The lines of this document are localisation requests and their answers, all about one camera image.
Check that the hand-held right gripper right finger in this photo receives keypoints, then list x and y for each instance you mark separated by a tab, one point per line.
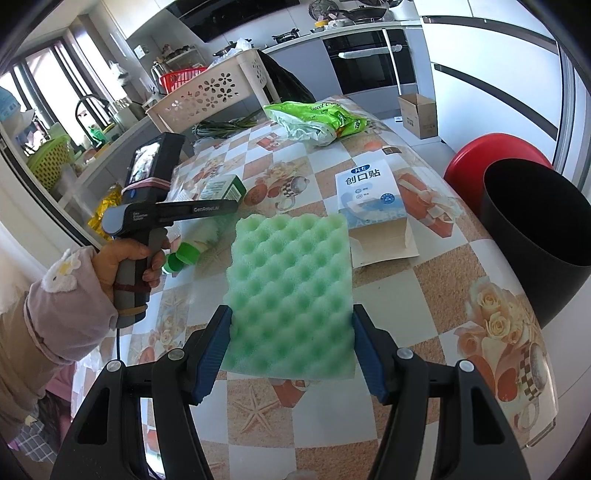
369	355

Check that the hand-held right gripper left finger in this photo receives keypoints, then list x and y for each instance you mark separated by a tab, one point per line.
212	350

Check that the green white plastic bottle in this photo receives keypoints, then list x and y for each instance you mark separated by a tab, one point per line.
189	254

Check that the green wavy sponge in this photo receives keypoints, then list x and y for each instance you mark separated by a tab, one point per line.
286	295

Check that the black trash bin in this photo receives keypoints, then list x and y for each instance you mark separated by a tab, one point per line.
531	240

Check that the green snack bag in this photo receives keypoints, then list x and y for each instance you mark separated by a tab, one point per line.
314	120

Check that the person's left forearm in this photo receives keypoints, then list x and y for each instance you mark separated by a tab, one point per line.
51	332

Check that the person's left hand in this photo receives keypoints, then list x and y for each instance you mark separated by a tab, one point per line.
108	267

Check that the gold foil bag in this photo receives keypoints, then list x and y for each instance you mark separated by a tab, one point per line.
106	207

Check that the green dish soap bottle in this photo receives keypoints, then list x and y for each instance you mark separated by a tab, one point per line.
98	136

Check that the green cardboard box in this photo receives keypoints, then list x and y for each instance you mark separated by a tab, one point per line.
226	191

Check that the yellow-green plastic basket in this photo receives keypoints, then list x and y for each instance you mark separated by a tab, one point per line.
48	164

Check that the checkered printed tablecloth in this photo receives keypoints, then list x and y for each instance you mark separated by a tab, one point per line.
461	286

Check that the green onions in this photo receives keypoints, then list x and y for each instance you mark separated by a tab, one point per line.
226	128

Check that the black kitchen faucet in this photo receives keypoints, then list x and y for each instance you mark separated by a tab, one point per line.
85	104

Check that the beige plastic chair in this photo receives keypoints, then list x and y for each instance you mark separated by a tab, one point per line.
203	97

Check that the red plastic basket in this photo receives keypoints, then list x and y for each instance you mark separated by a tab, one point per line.
180	78

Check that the white blue paper box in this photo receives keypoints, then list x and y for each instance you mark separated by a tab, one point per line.
369	198

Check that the white spice rack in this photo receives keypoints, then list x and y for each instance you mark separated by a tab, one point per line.
182	55

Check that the person's clothing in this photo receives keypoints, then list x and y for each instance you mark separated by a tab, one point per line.
46	415

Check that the white plastic bag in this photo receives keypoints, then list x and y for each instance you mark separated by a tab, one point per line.
233	48

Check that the dark cloth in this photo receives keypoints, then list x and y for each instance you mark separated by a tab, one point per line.
286	78

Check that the black range hood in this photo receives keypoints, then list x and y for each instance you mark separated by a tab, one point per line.
231	21

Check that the red plastic stool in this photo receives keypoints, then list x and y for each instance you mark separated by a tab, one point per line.
485	157

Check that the gas stove burner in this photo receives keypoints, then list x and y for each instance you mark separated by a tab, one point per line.
286	34

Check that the small cardboard box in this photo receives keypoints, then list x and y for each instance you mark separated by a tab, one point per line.
418	117

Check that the black built-in oven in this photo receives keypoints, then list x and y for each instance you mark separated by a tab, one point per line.
364	60

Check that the round metal strainer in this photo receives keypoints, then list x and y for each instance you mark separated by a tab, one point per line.
319	7

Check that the black wok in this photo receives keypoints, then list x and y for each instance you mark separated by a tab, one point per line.
364	13

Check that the white refrigerator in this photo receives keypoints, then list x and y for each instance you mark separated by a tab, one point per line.
489	55

